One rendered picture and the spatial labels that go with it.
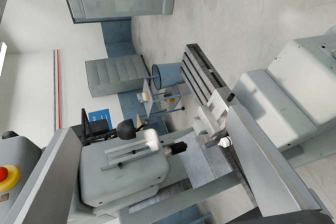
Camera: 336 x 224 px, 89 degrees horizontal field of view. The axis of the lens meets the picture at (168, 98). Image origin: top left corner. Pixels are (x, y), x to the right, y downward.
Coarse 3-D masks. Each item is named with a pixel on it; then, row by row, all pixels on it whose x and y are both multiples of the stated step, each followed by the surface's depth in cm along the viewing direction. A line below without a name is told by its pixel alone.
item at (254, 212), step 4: (256, 208) 73; (248, 212) 72; (252, 212) 70; (256, 212) 69; (260, 212) 67; (240, 216) 71; (244, 216) 70; (248, 216) 68; (252, 216) 66; (256, 216) 65; (260, 216) 64; (232, 220) 70; (236, 220) 69; (240, 220) 67
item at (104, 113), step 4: (108, 108) 564; (88, 112) 545; (92, 112) 547; (96, 112) 549; (100, 112) 551; (104, 112) 553; (108, 112) 555; (88, 116) 537; (92, 116) 539; (96, 116) 541; (100, 116) 543; (104, 116) 545; (108, 116) 546; (88, 120) 529; (92, 120) 531; (108, 120) 538; (108, 124) 530; (112, 128) 524
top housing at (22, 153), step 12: (0, 144) 49; (12, 144) 50; (24, 144) 51; (0, 156) 47; (12, 156) 48; (24, 156) 49; (36, 156) 56; (24, 168) 48; (24, 180) 46; (0, 192) 43; (12, 192) 43; (0, 204) 41; (12, 204) 42; (0, 216) 40
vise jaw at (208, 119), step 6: (198, 108) 86; (204, 108) 83; (198, 114) 87; (204, 114) 81; (210, 114) 82; (204, 120) 83; (210, 120) 80; (204, 126) 84; (210, 126) 78; (216, 126) 78; (210, 132) 80; (216, 132) 78
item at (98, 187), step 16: (96, 144) 66; (112, 144) 66; (128, 144) 67; (160, 144) 70; (80, 160) 62; (96, 160) 62; (144, 160) 64; (160, 160) 65; (80, 176) 59; (96, 176) 59; (112, 176) 60; (128, 176) 60; (144, 176) 62; (160, 176) 64; (80, 192) 57; (96, 192) 57; (112, 192) 58; (128, 192) 67
